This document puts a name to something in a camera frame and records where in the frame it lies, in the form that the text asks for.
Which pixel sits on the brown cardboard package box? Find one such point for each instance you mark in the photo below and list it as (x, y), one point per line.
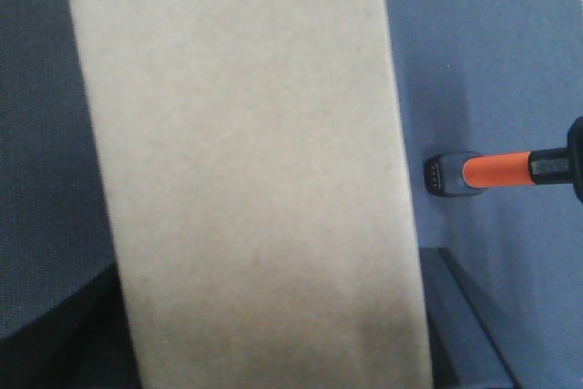
(253, 163)

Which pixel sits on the orange black barcode scanner gun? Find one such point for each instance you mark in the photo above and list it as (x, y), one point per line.
(467, 173)

